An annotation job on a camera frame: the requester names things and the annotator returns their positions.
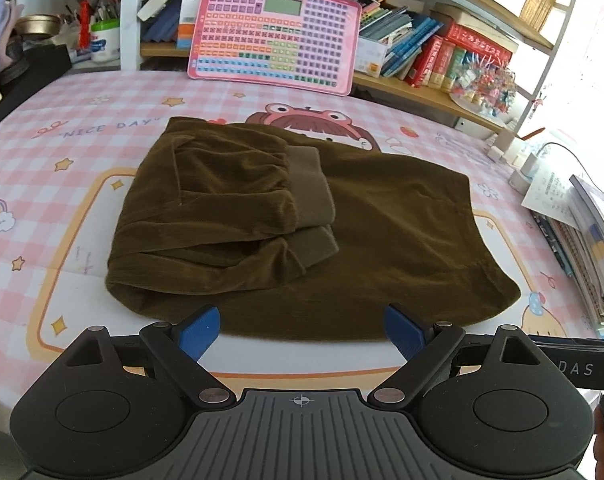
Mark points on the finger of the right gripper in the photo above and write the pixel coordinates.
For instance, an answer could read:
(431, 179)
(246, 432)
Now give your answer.
(569, 344)

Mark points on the colourful candy bouquet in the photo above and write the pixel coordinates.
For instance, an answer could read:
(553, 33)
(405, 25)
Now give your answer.
(488, 85)

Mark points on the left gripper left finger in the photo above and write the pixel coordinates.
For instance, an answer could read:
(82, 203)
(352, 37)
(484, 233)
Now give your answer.
(175, 351)

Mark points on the red dictionary book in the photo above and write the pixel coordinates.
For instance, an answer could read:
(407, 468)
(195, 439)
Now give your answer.
(424, 61)

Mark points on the white green-lid pen jar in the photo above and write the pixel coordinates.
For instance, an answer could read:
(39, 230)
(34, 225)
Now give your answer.
(105, 41)

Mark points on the white orange box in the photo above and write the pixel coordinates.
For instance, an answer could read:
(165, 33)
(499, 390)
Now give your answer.
(188, 14)

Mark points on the wooden shelf board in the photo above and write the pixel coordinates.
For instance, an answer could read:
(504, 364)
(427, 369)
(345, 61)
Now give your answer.
(390, 86)

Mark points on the brown corduroy pants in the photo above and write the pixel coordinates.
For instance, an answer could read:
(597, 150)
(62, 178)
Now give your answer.
(298, 238)

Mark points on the stack of notebooks right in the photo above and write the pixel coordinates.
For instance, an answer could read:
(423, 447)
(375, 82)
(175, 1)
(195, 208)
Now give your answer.
(570, 214)

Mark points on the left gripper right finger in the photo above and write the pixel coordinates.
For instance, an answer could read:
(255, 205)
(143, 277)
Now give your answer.
(427, 349)

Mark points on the black box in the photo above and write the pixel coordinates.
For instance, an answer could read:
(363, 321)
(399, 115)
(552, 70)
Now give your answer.
(46, 65)

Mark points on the red tassel ornament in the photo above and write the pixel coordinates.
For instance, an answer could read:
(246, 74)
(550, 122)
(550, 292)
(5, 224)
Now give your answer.
(86, 13)

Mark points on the white bookshelf upright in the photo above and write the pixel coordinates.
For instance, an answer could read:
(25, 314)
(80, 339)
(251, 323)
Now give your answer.
(130, 58)

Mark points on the pink learning keyboard tablet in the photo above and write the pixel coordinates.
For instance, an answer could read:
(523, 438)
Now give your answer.
(300, 44)

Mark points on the brass bowl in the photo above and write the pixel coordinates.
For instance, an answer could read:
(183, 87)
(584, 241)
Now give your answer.
(41, 26)

